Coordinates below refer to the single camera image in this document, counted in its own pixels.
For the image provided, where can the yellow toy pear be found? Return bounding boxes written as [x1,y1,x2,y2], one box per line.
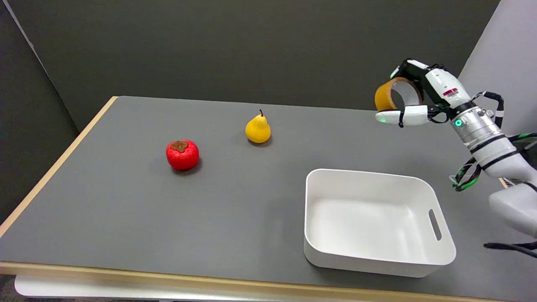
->
[245,109,271,144]

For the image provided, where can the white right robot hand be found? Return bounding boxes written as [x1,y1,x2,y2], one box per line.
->
[375,59,472,128]

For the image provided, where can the red toy persimmon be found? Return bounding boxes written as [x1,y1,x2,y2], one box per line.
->
[166,140,200,171]

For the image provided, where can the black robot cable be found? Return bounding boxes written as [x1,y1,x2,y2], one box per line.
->
[472,91,505,129]

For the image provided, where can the white plastic box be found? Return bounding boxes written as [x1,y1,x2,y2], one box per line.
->
[303,169,456,278]

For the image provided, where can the green black braided cable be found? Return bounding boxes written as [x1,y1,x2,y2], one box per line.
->
[452,133,537,192]

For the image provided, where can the black flat strap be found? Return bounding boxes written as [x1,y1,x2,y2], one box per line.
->
[483,240,537,258]

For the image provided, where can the yellow tape roll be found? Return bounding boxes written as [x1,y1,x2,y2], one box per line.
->
[374,77,422,111]

